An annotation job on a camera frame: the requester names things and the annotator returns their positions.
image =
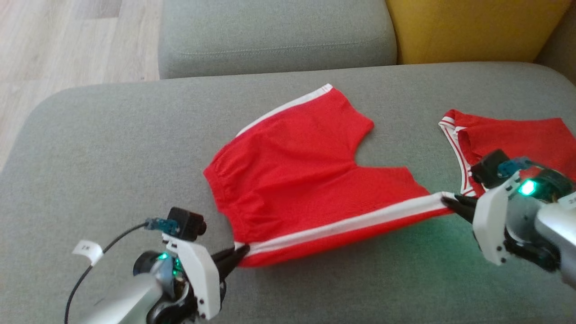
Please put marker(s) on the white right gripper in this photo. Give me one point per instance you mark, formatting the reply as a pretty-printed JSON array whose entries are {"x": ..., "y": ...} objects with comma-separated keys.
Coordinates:
[{"x": 492, "y": 220}]

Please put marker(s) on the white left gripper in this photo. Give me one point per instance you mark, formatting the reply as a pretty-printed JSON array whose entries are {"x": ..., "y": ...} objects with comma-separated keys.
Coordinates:
[{"x": 198, "y": 274}]

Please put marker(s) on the red jersey with black letters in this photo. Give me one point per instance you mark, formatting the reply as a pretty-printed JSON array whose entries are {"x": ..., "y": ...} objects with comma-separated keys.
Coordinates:
[{"x": 517, "y": 135}]

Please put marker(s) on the red shorts with white stripes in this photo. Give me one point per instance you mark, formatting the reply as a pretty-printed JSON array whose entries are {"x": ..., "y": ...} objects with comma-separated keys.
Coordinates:
[{"x": 292, "y": 180}]

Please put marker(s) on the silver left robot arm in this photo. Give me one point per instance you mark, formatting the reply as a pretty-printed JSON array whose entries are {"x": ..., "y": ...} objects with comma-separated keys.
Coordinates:
[{"x": 130, "y": 297}]

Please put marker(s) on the grey sofa seat cushion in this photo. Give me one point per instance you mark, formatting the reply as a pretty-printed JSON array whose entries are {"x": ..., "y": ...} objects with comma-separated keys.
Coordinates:
[{"x": 112, "y": 157}]

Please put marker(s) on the yellow sofa cushion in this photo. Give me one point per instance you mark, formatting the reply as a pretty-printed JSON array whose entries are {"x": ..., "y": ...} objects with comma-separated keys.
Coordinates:
[{"x": 472, "y": 29}]

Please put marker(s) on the grey sofa corner cushion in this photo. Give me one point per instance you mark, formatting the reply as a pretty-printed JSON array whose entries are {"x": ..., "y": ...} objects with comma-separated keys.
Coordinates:
[{"x": 560, "y": 49}]

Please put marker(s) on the grey sofa back cushion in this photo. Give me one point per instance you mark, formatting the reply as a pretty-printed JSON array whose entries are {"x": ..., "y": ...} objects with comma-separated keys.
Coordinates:
[{"x": 274, "y": 36}]

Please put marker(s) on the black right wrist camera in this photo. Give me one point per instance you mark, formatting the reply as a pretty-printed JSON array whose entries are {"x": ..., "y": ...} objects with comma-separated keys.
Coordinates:
[{"x": 488, "y": 168}]

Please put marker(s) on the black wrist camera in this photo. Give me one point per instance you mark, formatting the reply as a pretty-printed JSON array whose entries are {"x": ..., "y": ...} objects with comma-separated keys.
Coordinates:
[
  {"x": 186, "y": 222},
  {"x": 488, "y": 168}
]

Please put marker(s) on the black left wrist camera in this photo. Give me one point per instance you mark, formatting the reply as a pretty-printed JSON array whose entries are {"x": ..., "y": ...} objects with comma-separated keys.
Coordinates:
[{"x": 186, "y": 222}]

